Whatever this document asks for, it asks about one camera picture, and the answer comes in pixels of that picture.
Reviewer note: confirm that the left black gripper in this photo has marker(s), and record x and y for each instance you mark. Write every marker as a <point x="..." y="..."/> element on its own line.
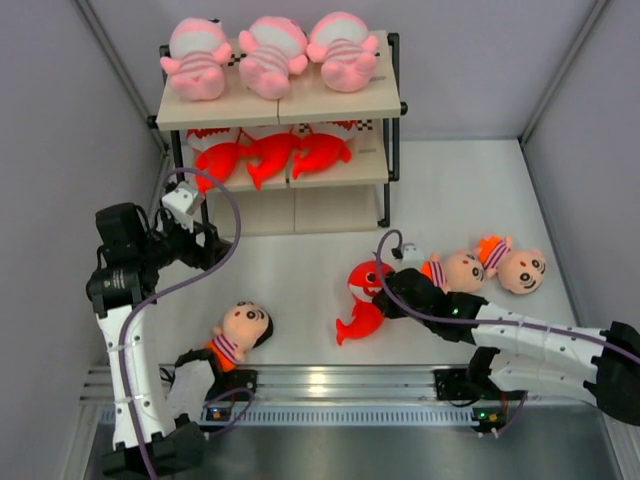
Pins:
<point x="204" y="257"/>

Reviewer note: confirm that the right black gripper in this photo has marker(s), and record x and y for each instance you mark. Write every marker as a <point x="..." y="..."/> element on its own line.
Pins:
<point x="388" y="309"/>

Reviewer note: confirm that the red shark plush mouth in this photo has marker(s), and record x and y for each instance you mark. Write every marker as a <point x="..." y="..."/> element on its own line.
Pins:
<point x="364" y="284"/>

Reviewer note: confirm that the doll plush orange pants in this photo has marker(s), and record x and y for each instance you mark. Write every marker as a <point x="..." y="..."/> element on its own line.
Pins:
<point x="461" y="271"/>

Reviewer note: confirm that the pink striped plush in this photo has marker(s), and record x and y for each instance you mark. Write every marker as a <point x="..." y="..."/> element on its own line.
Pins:
<point x="198" y="47"/>

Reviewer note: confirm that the pink striped plush table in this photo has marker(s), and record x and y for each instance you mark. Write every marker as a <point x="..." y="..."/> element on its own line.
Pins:
<point x="345" y="48"/>
<point x="275" y="48"/>

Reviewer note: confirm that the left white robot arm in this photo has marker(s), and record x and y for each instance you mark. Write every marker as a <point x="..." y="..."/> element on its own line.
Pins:
<point x="147" y="442"/>

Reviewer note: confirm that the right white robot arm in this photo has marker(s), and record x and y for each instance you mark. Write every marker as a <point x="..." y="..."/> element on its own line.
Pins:
<point x="515" y="352"/>

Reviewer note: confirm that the doll plush near left arm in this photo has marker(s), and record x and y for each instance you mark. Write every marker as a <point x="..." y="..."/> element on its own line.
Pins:
<point x="244" y="326"/>

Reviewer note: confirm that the red shark plush left shelf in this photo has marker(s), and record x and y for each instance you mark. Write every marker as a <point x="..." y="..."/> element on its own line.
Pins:
<point x="217" y="150"/>

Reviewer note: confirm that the red shark plush shelf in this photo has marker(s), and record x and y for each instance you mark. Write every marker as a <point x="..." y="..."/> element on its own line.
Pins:
<point x="325" y="145"/>
<point x="271" y="146"/>
<point x="217" y="150"/>

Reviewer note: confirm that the red shark plush middle shelf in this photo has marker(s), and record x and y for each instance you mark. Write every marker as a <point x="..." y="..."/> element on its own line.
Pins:
<point x="271" y="146"/>

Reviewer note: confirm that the beige three-tier toy shelf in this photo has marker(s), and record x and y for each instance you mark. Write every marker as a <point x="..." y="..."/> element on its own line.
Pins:
<point x="353" y="196"/>

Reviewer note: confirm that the red shark plush right shelf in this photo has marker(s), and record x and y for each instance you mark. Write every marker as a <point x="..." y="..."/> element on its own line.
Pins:
<point x="325" y="145"/>

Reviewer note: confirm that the doll plush far right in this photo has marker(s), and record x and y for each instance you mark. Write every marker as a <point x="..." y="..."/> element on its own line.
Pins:
<point x="518" y="271"/>

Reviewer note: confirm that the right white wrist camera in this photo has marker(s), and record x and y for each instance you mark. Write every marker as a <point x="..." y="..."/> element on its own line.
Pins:
<point x="408" y="255"/>

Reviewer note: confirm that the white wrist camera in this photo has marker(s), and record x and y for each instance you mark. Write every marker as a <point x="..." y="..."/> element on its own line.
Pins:
<point x="183" y="202"/>
<point x="408" y="255"/>

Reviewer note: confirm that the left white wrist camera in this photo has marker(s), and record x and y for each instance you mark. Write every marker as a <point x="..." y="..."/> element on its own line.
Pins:
<point x="183" y="202"/>

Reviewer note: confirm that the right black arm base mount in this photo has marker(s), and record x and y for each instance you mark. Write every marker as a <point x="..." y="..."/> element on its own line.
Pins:
<point x="452" y="386"/>

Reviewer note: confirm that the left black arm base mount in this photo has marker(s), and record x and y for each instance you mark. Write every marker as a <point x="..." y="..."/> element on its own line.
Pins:
<point x="238" y="382"/>

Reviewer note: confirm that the slotted grey cable duct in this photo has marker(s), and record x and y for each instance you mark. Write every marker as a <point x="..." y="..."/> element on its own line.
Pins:
<point x="358" y="415"/>

